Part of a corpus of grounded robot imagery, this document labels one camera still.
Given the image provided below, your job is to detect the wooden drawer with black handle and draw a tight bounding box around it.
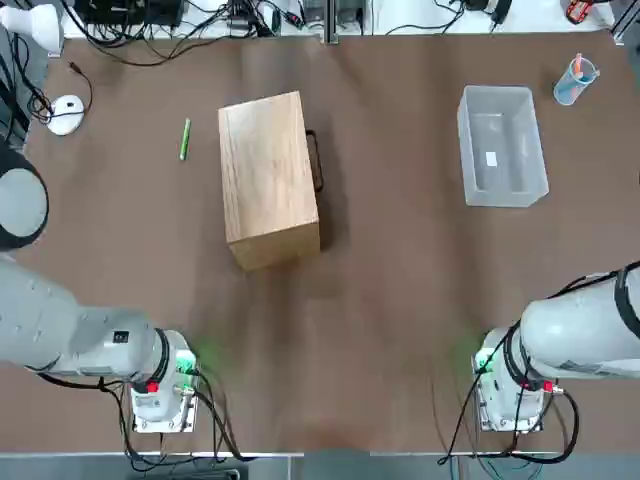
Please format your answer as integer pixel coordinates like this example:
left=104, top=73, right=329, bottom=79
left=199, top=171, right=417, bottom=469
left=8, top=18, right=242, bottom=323
left=305, top=129, right=327, bottom=193

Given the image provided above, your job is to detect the green stick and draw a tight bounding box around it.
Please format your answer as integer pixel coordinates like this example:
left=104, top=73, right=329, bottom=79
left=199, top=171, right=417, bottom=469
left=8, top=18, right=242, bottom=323
left=178, top=117, right=193, bottom=162

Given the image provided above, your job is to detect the wooden drawer cabinet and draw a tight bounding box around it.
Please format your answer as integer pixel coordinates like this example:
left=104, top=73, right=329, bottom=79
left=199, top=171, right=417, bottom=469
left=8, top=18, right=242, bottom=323
left=217, top=90, right=322, bottom=273

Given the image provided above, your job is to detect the clear plastic box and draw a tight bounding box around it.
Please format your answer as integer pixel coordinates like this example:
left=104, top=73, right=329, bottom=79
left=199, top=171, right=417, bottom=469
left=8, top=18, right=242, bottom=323
left=456, top=84, right=551, bottom=208

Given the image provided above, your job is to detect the black flat electronics box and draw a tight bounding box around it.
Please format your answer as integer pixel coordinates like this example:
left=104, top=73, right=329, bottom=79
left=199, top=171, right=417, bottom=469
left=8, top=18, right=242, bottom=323
left=79, top=0, right=184, bottom=27

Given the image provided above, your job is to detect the white desk lamp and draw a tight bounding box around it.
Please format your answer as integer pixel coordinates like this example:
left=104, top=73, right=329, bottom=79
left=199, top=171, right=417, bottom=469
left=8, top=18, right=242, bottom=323
left=0, top=3, right=87, bottom=137

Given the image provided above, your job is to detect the clear cup with pens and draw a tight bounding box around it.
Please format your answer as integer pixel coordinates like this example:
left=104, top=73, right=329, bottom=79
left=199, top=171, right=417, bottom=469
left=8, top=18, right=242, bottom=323
left=552, top=52, right=602, bottom=107

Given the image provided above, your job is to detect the red and black tool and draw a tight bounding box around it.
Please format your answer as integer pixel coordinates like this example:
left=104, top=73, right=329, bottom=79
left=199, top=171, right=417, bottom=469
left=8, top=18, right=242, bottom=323
left=566, top=0, right=597, bottom=25

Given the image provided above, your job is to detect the black left arm base cable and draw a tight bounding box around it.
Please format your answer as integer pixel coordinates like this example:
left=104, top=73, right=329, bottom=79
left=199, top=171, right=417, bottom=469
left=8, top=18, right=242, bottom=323
left=99, top=367, right=257, bottom=462

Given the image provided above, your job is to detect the black arm base cable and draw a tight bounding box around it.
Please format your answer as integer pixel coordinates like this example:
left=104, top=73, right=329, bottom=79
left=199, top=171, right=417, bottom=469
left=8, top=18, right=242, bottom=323
left=438, top=319, right=582, bottom=466
left=99, top=367, right=257, bottom=462

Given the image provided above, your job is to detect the aluminium frame post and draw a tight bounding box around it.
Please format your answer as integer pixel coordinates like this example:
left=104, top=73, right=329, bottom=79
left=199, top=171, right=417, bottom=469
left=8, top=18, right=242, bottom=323
left=324, top=0, right=338, bottom=46

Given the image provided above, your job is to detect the black right arm base cable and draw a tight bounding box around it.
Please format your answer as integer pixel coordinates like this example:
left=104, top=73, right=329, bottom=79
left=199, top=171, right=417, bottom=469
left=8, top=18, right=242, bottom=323
left=438, top=319, right=582, bottom=466

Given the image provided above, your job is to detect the black cable hub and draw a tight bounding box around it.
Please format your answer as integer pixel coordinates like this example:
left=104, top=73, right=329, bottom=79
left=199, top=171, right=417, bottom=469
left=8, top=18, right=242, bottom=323
left=227, top=12, right=262, bottom=30

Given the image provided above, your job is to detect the black lamp cable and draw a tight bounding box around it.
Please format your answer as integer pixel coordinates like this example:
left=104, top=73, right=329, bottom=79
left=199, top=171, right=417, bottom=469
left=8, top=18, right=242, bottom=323
left=67, top=61, right=95, bottom=119

